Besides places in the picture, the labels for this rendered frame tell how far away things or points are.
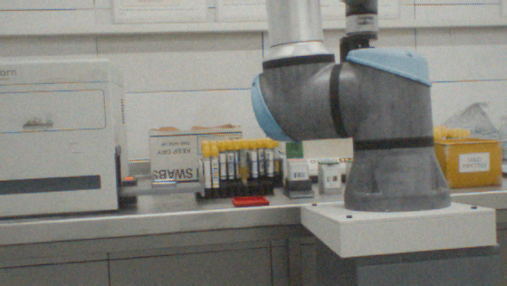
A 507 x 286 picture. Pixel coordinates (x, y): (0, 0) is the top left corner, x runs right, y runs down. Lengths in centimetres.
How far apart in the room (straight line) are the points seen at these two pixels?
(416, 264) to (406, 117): 20
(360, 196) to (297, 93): 18
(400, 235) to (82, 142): 63
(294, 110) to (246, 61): 93
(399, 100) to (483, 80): 125
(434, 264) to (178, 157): 78
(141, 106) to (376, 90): 105
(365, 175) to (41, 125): 62
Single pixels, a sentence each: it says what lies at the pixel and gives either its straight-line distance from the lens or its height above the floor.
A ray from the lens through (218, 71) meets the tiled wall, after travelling 169.
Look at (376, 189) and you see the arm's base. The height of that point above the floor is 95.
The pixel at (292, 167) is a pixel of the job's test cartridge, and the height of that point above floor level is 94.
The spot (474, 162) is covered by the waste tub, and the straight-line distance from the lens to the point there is 125.
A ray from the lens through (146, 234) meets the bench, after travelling 103.
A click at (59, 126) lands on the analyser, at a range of 107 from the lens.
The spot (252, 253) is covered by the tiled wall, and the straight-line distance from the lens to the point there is 176.
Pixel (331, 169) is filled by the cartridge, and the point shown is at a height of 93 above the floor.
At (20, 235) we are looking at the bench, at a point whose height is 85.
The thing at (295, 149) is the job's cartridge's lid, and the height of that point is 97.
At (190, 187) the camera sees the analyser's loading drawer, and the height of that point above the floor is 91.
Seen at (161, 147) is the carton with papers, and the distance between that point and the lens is 134.
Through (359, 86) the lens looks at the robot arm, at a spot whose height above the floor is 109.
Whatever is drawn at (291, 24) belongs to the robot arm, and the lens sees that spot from 81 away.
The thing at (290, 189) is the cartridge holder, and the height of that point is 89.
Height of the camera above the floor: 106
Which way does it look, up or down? 3 degrees down
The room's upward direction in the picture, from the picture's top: 2 degrees counter-clockwise
